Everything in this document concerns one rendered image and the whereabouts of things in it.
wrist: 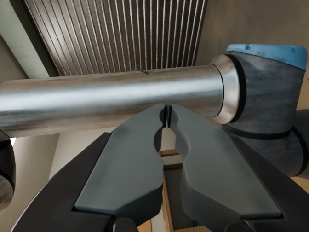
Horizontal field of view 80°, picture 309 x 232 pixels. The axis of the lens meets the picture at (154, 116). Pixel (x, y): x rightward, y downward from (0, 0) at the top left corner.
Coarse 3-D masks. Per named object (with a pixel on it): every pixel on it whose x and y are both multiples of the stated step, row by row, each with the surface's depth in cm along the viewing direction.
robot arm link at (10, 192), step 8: (0, 152) 37; (8, 152) 39; (0, 160) 37; (8, 160) 38; (0, 168) 36; (8, 168) 37; (0, 176) 34; (8, 176) 36; (0, 184) 34; (8, 184) 35; (0, 192) 34; (8, 192) 35; (0, 200) 34; (8, 200) 36; (0, 208) 35
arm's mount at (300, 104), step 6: (306, 84) 50; (306, 90) 50; (300, 96) 52; (306, 96) 50; (300, 102) 52; (306, 102) 50; (300, 108) 52; (306, 108) 51; (294, 180) 57; (300, 180) 55; (306, 180) 53; (306, 186) 53
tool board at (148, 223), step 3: (147, 222) 275; (141, 225) 272; (144, 225) 272; (147, 225) 272; (150, 225) 272; (138, 228) 270; (141, 228) 270; (144, 228) 270; (147, 228) 270; (150, 228) 270; (141, 231) 268; (144, 231) 268; (147, 231) 268; (150, 231) 268
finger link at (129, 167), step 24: (144, 120) 10; (120, 144) 8; (144, 144) 8; (96, 168) 7; (120, 168) 7; (144, 168) 7; (96, 192) 6; (120, 192) 6; (144, 192) 6; (120, 216) 6; (144, 216) 7
